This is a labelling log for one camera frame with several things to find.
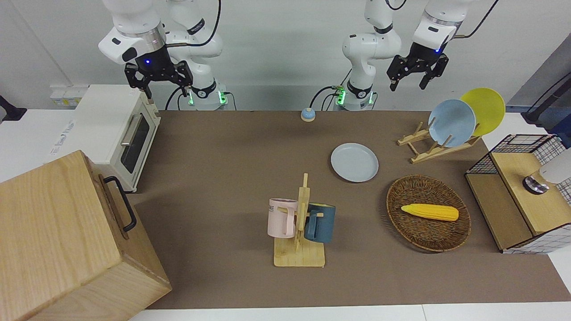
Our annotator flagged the black camera stand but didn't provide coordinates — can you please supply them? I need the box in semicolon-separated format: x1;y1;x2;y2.
0;95;27;122
521;76;571;128

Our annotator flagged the black arm gripper cable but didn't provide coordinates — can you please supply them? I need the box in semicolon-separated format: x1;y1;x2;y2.
166;0;222;47
454;0;500;40

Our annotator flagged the black left arm gripper cable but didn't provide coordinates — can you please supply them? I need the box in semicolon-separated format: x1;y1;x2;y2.
454;0;500;40

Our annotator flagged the wooden box black handle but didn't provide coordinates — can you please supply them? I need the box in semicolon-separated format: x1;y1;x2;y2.
0;150;173;321

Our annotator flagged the black base cable green plug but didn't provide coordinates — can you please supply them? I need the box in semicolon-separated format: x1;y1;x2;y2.
310;86;343;112

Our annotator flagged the gray plate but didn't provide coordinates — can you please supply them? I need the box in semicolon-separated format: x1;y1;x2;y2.
331;143;379;183

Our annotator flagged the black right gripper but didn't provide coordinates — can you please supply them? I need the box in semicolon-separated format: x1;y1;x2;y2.
124;45;194;99

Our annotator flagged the white toaster oven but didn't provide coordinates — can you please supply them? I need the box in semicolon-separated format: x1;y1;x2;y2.
48;84;161;193

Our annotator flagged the wire grid box wooden shelf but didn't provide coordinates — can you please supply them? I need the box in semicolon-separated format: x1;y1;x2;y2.
465;134;571;255

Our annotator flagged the light blue plate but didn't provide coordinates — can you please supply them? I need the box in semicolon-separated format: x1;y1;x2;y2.
428;99;476;148

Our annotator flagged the brown wicker basket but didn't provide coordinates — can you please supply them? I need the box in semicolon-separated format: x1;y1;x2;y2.
386;175;472;253

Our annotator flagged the yellow corn cob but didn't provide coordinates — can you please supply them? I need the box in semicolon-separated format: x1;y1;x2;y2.
401;203;459;222

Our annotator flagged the wooden mug tree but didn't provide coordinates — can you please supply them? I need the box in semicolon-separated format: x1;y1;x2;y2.
273;173;326;268

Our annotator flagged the wooden plate rack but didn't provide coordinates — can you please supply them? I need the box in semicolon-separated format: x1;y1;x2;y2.
397;121;482;164

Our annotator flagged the white wall socket strip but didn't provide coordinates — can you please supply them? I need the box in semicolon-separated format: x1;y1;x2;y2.
50;87;90;107

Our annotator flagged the yellow plate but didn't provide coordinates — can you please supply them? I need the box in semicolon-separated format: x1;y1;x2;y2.
460;88;506;136

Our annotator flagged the dark blue mug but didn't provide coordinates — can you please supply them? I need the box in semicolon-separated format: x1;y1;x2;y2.
304;203;336;244

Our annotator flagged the brown table mat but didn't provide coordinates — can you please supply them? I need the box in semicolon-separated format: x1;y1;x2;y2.
129;110;571;310

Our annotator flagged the white cylinder bottle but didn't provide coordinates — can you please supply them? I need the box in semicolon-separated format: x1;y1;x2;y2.
523;147;571;195

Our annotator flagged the black right arm base cable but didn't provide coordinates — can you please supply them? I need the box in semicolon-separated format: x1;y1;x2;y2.
164;87;188;111

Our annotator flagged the pink mug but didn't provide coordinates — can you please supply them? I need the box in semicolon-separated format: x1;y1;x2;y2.
267;198;298;239

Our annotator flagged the black right arm gripper cable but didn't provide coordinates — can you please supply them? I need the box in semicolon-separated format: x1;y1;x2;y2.
166;0;222;47

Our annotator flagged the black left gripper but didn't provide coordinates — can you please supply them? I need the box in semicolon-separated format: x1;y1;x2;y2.
387;41;450;92

